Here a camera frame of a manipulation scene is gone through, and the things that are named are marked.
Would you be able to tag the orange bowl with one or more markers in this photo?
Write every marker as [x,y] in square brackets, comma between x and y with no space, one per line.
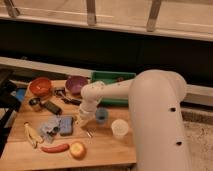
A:
[40,86]

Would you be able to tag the white plastic cup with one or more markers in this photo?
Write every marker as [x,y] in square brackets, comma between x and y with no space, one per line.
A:
[119,128]

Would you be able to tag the blue plastic cup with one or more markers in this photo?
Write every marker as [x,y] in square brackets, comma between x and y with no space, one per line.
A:
[101,115]

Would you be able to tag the blue object at table edge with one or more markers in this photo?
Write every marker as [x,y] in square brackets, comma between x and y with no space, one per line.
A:
[20,94]

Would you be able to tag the blue sponge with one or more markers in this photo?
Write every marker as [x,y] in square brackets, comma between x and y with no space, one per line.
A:
[66,126]

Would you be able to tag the red sausage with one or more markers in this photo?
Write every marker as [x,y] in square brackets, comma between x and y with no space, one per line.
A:
[56,149]

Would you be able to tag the green plastic tray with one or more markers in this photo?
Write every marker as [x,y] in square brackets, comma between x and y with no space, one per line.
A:
[109,77]

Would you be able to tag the purple bowl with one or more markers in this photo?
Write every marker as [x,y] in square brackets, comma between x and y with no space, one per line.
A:
[74,84]

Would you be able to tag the red yellow apple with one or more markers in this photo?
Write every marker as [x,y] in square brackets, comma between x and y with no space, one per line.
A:
[77,150]

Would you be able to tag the black rectangular remote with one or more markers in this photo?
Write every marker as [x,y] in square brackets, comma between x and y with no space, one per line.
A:
[53,108]

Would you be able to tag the black chair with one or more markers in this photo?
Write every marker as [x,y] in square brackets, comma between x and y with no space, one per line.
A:
[7,101]

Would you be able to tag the peeled banana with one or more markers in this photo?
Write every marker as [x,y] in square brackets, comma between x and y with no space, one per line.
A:
[32,135]

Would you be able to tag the small metal can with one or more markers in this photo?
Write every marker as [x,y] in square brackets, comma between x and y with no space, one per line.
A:
[35,104]

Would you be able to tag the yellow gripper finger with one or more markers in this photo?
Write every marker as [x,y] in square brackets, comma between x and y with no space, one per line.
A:
[81,122]

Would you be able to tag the black handled peeler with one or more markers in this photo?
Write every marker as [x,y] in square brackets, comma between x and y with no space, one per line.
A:
[60,92]

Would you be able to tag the wooden table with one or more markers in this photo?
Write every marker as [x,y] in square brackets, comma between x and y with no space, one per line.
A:
[101,149]

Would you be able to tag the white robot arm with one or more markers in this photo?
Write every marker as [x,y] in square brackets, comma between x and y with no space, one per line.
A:
[154,98]

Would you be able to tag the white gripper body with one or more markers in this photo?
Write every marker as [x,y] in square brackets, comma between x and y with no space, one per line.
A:
[87,109]

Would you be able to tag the clear plastic bag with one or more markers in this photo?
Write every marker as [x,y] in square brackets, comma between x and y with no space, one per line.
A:
[48,129]

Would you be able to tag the silver metal fork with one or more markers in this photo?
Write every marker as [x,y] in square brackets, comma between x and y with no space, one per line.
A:
[89,134]

